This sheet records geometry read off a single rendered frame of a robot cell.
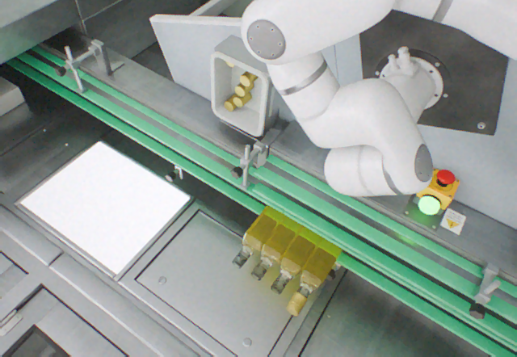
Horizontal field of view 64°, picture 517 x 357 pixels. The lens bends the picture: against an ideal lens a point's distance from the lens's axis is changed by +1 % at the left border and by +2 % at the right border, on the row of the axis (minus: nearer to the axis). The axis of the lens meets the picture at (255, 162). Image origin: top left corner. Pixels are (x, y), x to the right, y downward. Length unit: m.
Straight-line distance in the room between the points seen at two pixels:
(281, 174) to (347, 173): 0.40
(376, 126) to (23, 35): 1.20
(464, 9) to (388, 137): 0.19
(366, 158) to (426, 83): 0.26
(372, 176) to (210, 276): 0.66
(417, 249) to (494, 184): 0.22
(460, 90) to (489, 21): 0.41
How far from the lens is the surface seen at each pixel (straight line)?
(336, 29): 0.48
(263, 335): 1.15
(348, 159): 0.69
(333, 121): 0.62
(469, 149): 1.02
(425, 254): 1.04
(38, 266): 1.34
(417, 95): 0.84
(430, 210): 1.03
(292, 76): 0.61
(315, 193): 1.04
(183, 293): 1.19
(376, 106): 0.59
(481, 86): 0.90
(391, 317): 1.28
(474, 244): 1.08
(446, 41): 0.86
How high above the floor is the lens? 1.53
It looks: 33 degrees down
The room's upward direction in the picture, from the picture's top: 138 degrees counter-clockwise
